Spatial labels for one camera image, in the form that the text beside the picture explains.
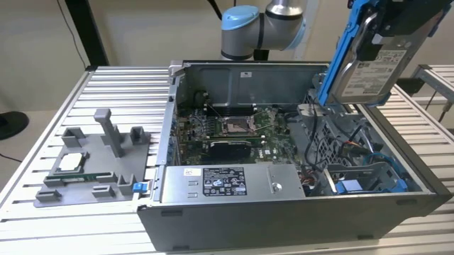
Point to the open grey PC case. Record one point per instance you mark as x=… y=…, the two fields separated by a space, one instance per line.
x=249 y=225

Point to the blue case latch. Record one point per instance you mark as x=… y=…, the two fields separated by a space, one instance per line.
x=139 y=187

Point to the black metal post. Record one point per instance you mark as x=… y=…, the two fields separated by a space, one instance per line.
x=84 y=26

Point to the grey plastic parts rack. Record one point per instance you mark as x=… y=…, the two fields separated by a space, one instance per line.
x=103 y=164

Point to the silver CPU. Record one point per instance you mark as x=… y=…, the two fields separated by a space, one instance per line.
x=71 y=160

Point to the black RAM slots row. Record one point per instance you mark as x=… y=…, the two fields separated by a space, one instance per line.
x=230 y=110

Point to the thin metal locking lever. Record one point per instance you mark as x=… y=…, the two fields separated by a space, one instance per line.
x=214 y=109

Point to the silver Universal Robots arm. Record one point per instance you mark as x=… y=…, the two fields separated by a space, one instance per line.
x=240 y=34

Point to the black graphics card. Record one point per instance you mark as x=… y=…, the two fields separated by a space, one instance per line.
x=228 y=151

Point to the CPU socket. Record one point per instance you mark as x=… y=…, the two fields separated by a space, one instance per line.
x=235 y=127

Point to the green RAM stick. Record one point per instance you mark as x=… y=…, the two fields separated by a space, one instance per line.
x=82 y=176

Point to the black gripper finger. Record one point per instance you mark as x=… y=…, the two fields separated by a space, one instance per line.
x=373 y=51

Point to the blue drive carrier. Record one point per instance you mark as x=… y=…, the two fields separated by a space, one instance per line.
x=349 y=186

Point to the grey metal disk bay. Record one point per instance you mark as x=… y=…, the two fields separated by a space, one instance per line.
x=358 y=168

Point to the hard disk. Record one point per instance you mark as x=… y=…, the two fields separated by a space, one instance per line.
x=373 y=77

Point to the silver power supply unit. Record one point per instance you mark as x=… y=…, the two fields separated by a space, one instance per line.
x=255 y=183

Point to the green motherboard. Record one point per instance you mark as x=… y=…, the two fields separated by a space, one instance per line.
x=277 y=138

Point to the black round stand base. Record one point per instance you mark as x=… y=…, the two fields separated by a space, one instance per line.
x=12 y=125

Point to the aluminium side table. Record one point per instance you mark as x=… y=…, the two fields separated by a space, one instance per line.
x=439 y=77

